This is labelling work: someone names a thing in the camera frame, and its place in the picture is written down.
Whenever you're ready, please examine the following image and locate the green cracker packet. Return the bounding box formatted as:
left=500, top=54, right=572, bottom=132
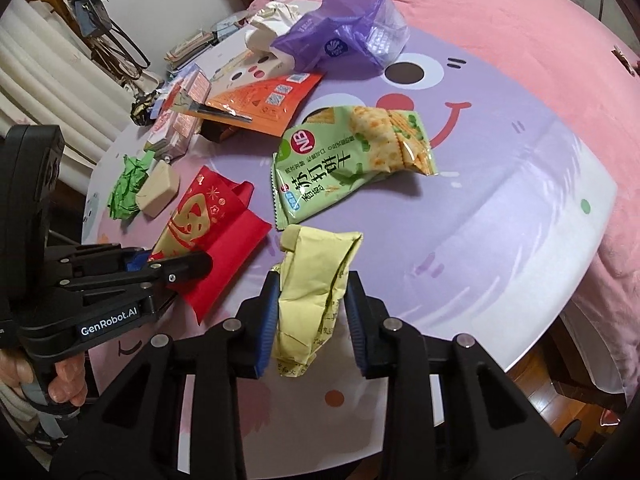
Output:
left=271, top=105, right=440, bottom=227

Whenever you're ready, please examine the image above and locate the orange snack packet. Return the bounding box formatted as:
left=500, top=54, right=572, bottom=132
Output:
left=192, top=71, right=326, bottom=137

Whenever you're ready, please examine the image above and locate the dark shoulder handbag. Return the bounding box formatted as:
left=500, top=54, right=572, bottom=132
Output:
left=70, top=0, right=151, bottom=81

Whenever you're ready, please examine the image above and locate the green crumpled paper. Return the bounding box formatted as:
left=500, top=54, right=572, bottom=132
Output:
left=106, top=152, right=157, bottom=222

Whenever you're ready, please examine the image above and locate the beige wedge-shaped packet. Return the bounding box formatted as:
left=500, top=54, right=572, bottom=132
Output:
left=135, top=160, right=181, bottom=218

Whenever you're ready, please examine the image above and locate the yellow paper wrapper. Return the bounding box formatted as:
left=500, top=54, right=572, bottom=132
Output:
left=272, top=225, right=364, bottom=368

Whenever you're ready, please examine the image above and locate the person's left hand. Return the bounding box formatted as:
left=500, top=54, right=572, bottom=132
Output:
left=0, top=349, right=85, bottom=408

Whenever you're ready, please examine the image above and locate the red gold envelope packet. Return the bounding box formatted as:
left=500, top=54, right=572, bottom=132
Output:
left=150, top=165, right=273, bottom=325

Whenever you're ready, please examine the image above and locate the white paper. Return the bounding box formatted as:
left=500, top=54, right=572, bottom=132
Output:
left=244, top=1, right=301, bottom=58

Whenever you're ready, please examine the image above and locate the black gold crumpled wrapper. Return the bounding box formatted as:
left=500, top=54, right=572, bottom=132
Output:
left=130, top=92, right=160, bottom=126

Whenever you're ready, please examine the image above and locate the small pink carton box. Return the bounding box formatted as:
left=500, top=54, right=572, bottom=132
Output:
left=175, top=65, right=211, bottom=106

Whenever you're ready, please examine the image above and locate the white pleated curtain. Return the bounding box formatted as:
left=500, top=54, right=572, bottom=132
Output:
left=0, top=0, right=132, bottom=168

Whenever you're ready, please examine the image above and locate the purple plastic bag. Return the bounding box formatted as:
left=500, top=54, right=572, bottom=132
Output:
left=272, top=0, right=410, bottom=75

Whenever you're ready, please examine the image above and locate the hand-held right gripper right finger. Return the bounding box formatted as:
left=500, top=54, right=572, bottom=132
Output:
left=344, top=270, right=578, bottom=480

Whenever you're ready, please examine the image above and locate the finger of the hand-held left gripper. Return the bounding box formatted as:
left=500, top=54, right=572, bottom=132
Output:
left=47, top=243, right=152, bottom=275
left=59, top=252, right=214, bottom=295

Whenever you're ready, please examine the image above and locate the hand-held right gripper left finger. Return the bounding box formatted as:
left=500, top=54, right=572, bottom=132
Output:
left=52, top=270, right=281, bottom=480

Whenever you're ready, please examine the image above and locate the cartoon printed folding table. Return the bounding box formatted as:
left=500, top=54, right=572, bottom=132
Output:
left=82, top=25, right=621, bottom=458

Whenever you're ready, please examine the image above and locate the stack of books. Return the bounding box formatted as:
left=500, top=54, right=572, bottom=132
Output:
left=164, top=17, right=247, bottom=72

